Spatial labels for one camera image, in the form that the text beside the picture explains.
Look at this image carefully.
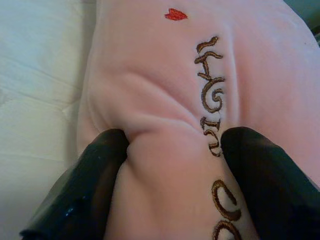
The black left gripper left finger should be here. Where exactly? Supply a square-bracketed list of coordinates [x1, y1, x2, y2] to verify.
[19, 128, 130, 240]

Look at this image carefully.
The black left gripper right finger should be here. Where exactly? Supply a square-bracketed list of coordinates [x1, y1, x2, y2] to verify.
[221, 126, 320, 240]

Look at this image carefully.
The pink embroidered plush pillow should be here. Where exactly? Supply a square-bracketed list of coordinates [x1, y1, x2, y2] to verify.
[76, 0, 320, 240]

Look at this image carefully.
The white quilted mattress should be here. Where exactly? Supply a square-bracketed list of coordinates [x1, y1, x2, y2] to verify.
[0, 0, 100, 240]

